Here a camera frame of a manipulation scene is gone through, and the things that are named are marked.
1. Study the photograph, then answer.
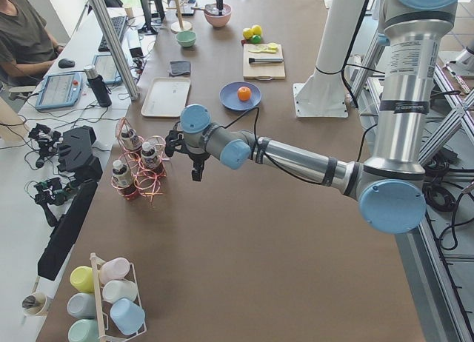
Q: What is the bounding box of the grey cup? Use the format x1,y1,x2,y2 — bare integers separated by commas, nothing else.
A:
67,292,96,319

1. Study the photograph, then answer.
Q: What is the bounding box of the blue cup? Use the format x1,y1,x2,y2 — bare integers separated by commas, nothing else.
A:
110,298,145,335

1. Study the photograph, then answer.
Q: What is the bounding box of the white wire cup rack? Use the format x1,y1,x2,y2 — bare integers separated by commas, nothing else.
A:
90,252,147,341

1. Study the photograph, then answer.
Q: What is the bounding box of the cream serving tray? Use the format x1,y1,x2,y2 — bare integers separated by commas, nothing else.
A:
141,77,191,118

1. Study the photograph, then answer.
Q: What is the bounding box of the yellow cup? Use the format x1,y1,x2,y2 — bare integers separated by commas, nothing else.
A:
70,266,94,293

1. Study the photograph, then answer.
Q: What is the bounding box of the wooden cutting board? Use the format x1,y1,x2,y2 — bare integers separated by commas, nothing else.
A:
243,42,286,80

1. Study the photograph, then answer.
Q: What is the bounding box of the blue round plate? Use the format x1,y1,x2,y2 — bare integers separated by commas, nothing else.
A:
219,81,261,111

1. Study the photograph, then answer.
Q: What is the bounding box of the mint green cup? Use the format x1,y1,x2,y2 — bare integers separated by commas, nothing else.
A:
67,319,99,342

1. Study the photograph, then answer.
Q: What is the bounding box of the black keyboard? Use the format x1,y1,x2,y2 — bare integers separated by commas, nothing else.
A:
98,16,127,52

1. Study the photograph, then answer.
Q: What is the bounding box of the green lime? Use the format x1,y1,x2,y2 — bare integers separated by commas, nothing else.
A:
250,35,261,44

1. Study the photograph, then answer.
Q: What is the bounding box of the blue teach pendant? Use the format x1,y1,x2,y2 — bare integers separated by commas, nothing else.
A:
35,72,82,110
93,53,122,86

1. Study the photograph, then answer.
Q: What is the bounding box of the green bowl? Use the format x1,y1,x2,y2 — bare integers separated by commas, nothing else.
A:
176,30,196,47

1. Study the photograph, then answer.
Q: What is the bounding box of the copper wire bottle rack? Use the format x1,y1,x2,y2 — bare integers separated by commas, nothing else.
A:
110,117,170,202

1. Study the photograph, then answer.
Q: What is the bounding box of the black thermos bottle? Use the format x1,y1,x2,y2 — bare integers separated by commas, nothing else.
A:
84,64,112,107

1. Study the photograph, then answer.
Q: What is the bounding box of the yellow lemon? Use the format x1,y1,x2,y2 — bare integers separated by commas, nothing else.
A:
251,24,262,36
242,28,253,40

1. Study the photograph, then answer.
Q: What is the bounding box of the black foam case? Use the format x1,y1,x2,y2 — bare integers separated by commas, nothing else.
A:
57,125,103,181

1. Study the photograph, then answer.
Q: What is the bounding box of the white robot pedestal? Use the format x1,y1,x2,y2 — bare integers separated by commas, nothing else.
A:
293,0,369,118

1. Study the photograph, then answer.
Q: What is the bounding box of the black computer mouse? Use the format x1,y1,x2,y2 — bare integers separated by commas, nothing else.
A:
58,58,76,69

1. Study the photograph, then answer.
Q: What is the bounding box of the wooden cup tree stand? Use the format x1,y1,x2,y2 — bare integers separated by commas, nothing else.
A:
170,0,193,34

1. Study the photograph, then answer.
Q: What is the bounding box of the orange mandarin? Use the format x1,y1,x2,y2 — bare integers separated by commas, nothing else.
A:
237,86,252,101

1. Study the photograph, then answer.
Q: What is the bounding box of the paper cup with tools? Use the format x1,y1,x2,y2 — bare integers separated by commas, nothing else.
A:
21,292,52,317

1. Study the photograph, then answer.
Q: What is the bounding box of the pink bowl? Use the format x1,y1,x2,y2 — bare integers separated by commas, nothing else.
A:
204,4,232,28

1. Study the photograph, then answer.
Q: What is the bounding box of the seated person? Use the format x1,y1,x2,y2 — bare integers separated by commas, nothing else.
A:
1,0,64,85

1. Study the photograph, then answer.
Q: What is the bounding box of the metal ice scoop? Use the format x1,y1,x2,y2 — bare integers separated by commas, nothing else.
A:
191,4,222,15

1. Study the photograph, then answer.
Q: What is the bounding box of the dark drink bottle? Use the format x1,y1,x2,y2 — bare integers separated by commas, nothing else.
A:
141,141,164,175
120,127,141,152
112,159,138,200

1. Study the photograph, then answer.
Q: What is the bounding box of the white cup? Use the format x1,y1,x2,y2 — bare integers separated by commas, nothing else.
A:
102,280,138,304

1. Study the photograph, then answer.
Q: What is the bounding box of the steel muddler rod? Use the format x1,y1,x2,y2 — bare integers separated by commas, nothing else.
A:
248,57,284,65

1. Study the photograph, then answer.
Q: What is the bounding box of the pink cup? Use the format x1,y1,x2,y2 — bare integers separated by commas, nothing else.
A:
99,257,130,284

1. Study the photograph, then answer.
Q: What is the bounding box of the grey folded cloth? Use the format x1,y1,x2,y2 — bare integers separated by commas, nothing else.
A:
169,60,191,77

